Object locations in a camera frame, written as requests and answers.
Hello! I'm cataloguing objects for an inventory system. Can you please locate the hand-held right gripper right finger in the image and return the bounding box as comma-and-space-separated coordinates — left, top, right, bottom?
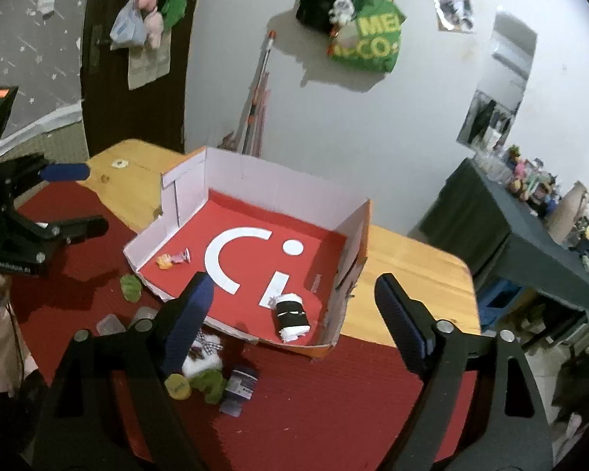
374, 273, 555, 471

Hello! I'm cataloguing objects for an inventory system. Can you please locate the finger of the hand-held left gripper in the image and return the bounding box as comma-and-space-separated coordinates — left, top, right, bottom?
0, 154, 92, 192
12, 201, 110, 261

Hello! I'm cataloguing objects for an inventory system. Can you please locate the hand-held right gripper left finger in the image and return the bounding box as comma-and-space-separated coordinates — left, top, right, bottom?
32, 272, 217, 471

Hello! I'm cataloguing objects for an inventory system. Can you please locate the yellow bottle cap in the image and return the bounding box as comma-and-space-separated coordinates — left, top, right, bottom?
165, 374, 193, 400

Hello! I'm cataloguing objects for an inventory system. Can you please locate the small green plush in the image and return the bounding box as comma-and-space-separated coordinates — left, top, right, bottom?
192, 369, 228, 405
120, 275, 144, 302

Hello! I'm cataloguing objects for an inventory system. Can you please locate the small blue bottle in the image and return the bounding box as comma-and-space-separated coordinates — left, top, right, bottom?
219, 365, 259, 418

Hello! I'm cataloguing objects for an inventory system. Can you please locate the red-lined cardboard box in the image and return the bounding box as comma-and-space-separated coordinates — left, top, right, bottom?
123, 146, 372, 360

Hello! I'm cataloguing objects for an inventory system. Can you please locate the person's left forearm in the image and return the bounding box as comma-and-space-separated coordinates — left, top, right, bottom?
0, 275, 33, 396

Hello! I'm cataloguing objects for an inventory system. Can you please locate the white fluffy bunny clip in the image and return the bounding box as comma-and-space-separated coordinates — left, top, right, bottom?
181, 331, 224, 378

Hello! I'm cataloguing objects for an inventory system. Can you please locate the blue bin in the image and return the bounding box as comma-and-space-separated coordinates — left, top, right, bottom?
476, 277, 523, 325

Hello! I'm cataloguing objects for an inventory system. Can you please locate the black and white cloth roll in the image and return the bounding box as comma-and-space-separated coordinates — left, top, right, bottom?
273, 293, 312, 343

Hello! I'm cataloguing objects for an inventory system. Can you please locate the red mat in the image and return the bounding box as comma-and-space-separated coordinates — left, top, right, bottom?
10, 181, 477, 471

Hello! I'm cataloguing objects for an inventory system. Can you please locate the brown paper bag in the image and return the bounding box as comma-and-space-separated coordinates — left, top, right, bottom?
128, 34, 172, 90

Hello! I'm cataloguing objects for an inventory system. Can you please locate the dark green covered table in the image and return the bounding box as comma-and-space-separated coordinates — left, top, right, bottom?
412, 157, 589, 312

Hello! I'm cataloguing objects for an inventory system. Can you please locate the dark brown door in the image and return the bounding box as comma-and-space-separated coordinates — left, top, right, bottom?
81, 0, 207, 158

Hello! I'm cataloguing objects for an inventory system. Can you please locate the hanging plastic bag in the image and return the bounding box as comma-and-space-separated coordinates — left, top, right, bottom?
109, 0, 148, 50

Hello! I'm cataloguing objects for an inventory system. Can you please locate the bundle of red sticks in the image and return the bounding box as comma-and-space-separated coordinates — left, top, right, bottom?
221, 83, 271, 155

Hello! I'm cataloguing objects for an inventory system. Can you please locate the pink plush toy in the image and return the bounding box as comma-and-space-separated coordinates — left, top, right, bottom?
132, 0, 165, 50

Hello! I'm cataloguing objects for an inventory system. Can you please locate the group of small figurines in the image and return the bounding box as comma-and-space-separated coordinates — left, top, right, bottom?
471, 144, 565, 217

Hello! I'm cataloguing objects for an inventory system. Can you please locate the green plush on door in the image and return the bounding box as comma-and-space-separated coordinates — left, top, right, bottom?
159, 0, 187, 27

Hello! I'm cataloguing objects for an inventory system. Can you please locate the beige cone vase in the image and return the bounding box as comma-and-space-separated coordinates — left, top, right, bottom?
550, 181, 589, 246

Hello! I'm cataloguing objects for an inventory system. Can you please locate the white pole with orange tip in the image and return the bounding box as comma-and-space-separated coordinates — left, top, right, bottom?
243, 29, 278, 155

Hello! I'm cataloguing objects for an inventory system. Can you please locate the green shopping bag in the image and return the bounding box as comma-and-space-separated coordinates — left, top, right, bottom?
328, 0, 406, 74

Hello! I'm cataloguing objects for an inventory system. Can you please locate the black bag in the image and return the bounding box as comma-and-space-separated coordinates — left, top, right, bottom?
294, 0, 357, 35

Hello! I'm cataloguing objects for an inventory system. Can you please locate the white plush toy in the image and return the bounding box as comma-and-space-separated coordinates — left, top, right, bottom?
329, 0, 357, 25

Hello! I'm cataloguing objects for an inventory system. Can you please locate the wall mirror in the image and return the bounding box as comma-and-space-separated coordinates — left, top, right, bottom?
455, 12, 538, 150

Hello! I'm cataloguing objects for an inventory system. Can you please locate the wall photo poster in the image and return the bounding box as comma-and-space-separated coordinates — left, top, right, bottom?
431, 0, 476, 34

